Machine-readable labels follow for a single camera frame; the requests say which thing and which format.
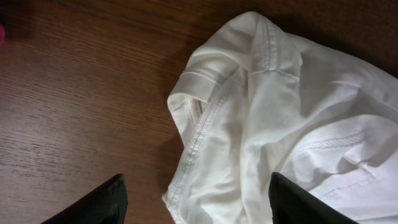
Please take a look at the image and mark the white t-shirt with graphic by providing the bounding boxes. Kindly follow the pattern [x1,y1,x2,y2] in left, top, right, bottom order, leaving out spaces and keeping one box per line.
[163,12,397,223]

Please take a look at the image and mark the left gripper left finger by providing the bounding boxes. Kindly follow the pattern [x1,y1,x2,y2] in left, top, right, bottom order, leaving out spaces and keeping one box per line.
[42,174,128,224]

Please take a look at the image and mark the folded red t-shirt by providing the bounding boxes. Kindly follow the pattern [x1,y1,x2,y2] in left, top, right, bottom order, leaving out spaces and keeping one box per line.
[0,24,6,44]

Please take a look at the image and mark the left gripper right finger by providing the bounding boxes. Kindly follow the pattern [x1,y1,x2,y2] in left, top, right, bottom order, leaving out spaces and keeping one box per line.
[269,172,358,224]

